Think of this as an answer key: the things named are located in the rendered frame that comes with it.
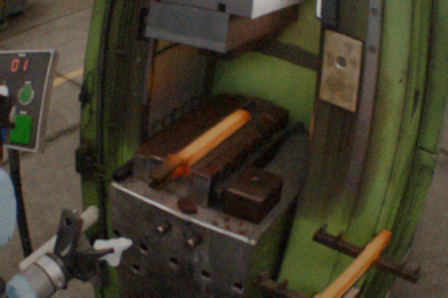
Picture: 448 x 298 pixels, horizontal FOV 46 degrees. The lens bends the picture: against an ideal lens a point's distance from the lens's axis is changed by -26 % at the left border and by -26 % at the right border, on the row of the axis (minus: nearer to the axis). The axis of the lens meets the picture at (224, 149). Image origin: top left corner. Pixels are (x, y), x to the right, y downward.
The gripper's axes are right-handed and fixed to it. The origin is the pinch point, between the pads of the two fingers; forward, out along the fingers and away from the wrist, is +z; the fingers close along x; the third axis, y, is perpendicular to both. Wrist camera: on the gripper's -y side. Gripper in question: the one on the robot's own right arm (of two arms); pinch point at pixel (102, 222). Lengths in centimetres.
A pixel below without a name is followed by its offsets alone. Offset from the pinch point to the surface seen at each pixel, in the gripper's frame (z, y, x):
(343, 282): 7.8, -1.1, 48.3
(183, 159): 30.1, -1.5, 1.3
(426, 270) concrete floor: 161, 100, 75
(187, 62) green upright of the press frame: 63, -9, -19
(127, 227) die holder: 24.7, 19.3, -10.3
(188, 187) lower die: 30.7, 5.1, 2.7
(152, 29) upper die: 30.7, -29.2, -10.6
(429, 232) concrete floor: 199, 100, 67
